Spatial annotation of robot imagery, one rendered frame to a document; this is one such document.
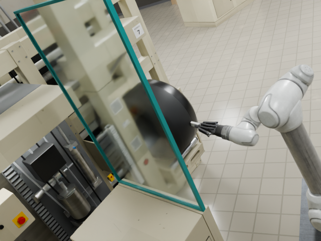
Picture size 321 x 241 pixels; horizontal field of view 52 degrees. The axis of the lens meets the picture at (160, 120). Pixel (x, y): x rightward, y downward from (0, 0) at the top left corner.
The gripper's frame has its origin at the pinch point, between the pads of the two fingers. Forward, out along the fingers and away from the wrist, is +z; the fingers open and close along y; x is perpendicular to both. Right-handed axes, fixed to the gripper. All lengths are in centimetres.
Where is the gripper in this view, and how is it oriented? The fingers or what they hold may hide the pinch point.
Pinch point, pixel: (195, 124)
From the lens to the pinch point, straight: 215.1
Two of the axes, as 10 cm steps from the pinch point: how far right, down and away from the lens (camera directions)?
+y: -5.8, 6.2, -5.4
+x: 2.6, 7.6, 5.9
